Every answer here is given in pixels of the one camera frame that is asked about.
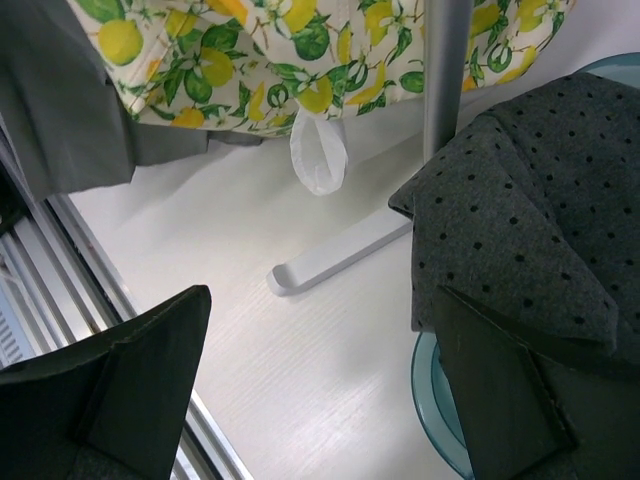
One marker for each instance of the plain grey skirt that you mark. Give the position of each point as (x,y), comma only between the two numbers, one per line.
(62,117)

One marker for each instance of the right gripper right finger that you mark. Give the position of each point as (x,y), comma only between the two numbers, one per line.
(532,405)

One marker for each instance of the lemon print skirt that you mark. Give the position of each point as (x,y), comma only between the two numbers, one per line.
(310,71)

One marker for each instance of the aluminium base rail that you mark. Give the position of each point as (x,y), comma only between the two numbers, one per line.
(56,291)

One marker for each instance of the clothes rack silver white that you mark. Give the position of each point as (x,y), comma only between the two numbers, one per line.
(440,100)

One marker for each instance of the blue plastic basket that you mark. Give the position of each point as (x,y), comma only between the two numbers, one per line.
(432,396)

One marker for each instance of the dark grey dotted skirt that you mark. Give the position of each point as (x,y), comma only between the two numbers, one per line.
(533,211)

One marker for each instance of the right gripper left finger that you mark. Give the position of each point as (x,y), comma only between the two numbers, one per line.
(111,406)

